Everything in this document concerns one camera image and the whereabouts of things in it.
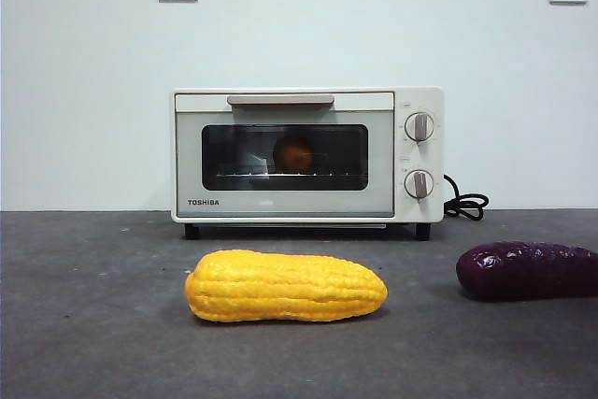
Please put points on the brown potato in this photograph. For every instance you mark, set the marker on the brown potato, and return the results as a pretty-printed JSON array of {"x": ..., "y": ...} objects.
[{"x": 293, "y": 153}]

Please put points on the glass oven door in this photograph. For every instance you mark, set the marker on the glass oven door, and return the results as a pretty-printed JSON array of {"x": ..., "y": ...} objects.
[{"x": 189, "y": 161}]

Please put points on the white Toshiba toaster oven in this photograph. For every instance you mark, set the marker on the white Toshiba toaster oven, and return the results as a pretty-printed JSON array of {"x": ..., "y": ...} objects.
[{"x": 420, "y": 156}]

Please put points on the beige oven knob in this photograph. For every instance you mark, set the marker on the beige oven knob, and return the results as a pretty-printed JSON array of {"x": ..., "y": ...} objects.
[
  {"x": 419, "y": 185},
  {"x": 420, "y": 127}
]

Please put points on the yellow corn cob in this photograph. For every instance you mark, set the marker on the yellow corn cob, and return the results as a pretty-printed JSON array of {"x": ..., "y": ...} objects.
[{"x": 285, "y": 287}]

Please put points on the purple eggplant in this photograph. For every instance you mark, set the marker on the purple eggplant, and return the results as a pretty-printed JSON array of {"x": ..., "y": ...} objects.
[{"x": 528, "y": 273}]

